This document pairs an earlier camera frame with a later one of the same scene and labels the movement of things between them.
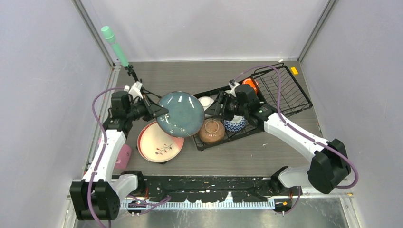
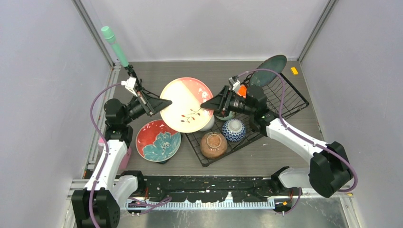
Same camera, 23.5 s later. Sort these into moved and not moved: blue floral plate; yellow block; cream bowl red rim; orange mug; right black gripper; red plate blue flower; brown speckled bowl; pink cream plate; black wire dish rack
Moved: blue floral plate; orange mug; brown speckled bowl; cream bowl red rim; pink cream plate; black wire dish rack
Not moved: right black gripper; yellow block; red plate blue flower
